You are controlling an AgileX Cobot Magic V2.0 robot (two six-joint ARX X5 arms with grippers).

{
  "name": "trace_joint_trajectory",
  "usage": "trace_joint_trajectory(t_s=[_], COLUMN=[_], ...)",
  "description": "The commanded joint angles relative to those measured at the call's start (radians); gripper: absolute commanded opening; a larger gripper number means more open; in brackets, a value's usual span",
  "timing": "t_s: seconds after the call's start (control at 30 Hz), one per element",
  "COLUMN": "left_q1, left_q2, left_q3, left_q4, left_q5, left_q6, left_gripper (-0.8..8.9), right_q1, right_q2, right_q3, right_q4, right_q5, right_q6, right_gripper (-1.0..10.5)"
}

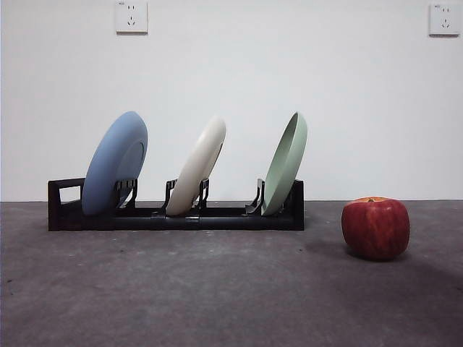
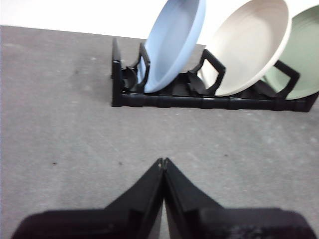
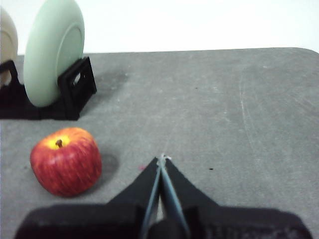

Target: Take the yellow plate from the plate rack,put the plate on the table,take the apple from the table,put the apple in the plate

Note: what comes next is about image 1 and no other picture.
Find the cream yellow plate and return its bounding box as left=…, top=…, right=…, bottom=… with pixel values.
left=165, top=114, right=227, bottom=217

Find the black plate rack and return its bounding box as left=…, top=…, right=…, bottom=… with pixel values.
left=47, top=176, right=305, bottom=232

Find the white wall socket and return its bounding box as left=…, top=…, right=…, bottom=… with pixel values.
left=115, top=1, right=149, bottom=35
left=428, top=3, right=460, bottom=37

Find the red apple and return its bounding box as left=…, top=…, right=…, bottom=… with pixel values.
left=341, top=195, right=412, bottom=261

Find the blue plate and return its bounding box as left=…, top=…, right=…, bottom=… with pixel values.
left=81, top=111, right=150, bottom=217

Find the green plate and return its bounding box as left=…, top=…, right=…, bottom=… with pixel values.
left=260, top=111, right=309, bottom=217

